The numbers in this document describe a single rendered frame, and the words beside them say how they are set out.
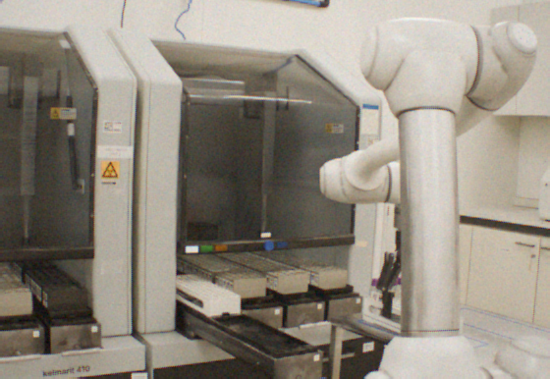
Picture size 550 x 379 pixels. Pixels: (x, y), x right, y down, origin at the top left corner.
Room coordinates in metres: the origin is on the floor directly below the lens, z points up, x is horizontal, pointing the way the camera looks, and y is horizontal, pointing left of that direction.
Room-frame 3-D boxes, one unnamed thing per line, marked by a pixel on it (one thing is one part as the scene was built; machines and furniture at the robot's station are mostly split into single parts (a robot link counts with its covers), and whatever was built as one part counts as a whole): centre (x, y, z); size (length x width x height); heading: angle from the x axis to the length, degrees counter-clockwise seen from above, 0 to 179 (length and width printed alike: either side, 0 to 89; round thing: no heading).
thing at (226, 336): (1.75, 0.10, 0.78); 0.73 x 0.14 x 0.09; 33
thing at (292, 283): (2.06, -0.07, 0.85); 0.12 x 0.02 x 0.06; 122
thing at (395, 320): (1.67, -0.37, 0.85); 0.30 x 0.10 x 0.06; 28
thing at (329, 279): (2.14, -0.20, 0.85); 0.12 x 0.02 x 0.06; 122
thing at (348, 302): (2.34, -0.07, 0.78); 0.73 x 0.14 x 0.09; 33
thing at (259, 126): (2.22, 0.12, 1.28); 0.61 x 0.51 x 0.63; 123
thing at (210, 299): (1.90, 0.19, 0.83); 0.30 x 0.10 x 0.06; 33
